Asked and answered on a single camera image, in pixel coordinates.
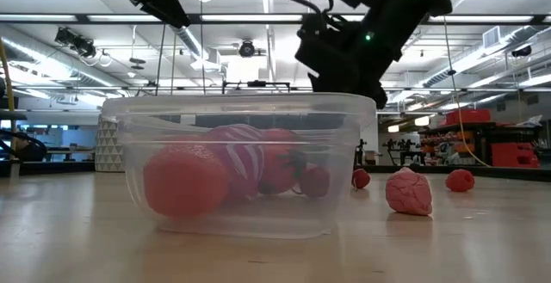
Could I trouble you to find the red stacked crates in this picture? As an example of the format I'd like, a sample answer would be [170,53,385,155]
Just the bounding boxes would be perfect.
[490,142,540,169]

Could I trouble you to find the yellow hanging cable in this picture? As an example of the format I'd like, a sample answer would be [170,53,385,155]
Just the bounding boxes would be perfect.
[442,14,492,167]

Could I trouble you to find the thin hanging cord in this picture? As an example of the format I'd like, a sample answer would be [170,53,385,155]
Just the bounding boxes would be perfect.
[170,27,180,95]

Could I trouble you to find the black ceiling camera cluster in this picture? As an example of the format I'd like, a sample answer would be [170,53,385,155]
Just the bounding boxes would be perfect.
[54,27,98,59]

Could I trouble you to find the red tomato with green stem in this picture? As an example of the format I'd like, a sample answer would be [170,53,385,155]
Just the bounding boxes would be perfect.
[257,127,309,196]

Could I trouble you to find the pink leafy cabbage toy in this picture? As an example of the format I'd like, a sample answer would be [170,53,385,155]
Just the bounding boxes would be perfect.
[385,166,433,217]

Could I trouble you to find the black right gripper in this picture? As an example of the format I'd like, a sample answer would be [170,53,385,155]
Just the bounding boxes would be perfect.
[294,14,401,110]

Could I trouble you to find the black shelf table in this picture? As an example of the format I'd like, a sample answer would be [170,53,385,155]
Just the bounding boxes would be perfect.
[419,121,543,168]

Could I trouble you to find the clear plastic tupperware container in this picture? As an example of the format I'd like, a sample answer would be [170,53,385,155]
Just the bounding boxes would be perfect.
[101,92,378,239]

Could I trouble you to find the round black ceiling camera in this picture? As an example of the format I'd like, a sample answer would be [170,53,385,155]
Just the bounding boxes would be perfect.
[238,39,257,58]

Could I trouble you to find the magenta white striped ball vegetable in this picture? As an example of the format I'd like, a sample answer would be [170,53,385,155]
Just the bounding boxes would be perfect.
[204,123,270,202]

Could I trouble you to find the large red round fruit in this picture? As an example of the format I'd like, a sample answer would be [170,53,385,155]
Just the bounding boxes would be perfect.
[143,143,230,218]

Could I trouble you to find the dark hanging cable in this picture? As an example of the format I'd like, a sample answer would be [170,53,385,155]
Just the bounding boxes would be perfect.
[152,23,167,97]

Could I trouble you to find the small black machines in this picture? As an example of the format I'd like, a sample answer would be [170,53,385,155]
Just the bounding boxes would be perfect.
[382,138,428,167]

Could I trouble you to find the red crate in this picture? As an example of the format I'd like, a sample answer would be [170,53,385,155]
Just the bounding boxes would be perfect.
[445,108,492,126]

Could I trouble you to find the black metal frame stand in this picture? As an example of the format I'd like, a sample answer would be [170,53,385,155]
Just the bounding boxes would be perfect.
[221,79,291,95]

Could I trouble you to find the black chair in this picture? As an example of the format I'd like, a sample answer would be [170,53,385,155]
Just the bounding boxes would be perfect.
[0,127,48,163]

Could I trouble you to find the black overhead frame beam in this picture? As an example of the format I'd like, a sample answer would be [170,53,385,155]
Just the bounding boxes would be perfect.
[0,13,551,26]

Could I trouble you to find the white triangle pattern planter pot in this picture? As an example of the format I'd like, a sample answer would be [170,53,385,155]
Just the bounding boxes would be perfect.
[95,114,121,173]

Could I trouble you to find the silver ventilation duct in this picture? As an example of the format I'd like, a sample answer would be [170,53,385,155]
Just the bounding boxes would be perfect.
[174,24,221,71]

